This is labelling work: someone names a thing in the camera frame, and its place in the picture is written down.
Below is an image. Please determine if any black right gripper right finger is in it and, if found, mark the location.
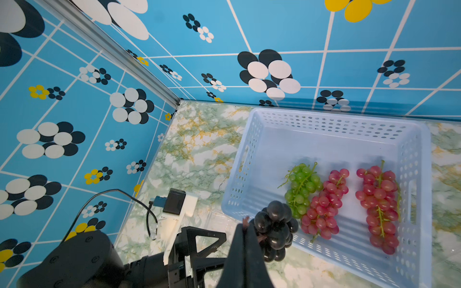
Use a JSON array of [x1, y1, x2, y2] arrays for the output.
[[244, 224, 274, 288]]

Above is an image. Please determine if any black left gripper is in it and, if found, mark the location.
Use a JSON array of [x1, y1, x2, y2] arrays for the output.
[[167, 226, 227, 288]]

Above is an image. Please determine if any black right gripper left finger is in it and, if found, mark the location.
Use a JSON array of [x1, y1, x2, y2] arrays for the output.
[[217, 224, 247, 288]]

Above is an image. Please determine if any clear plastic clamshell container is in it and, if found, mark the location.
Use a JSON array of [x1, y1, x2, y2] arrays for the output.
[[196, 210, 238, 257]]

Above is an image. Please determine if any black grape bunch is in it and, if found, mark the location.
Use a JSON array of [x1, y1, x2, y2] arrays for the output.
[[249, 200, 299, 262]]

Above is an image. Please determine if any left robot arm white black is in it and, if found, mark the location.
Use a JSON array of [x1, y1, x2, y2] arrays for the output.
[[16, 226, 226, 288]]

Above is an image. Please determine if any red grape bunch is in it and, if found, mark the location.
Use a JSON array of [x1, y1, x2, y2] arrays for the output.
[[355, 160, 400, 255], [301, 169, 350, 243]]

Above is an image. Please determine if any green grape bunch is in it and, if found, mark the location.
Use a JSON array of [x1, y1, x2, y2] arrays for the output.
[[279, 162, 323, 219]]

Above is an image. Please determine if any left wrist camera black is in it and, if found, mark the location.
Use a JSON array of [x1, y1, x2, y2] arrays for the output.
[[148, 188, 198, 217]]

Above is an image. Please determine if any aluminium corner post left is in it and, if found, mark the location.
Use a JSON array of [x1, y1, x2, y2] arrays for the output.
[[38, 1, 181, 107]]

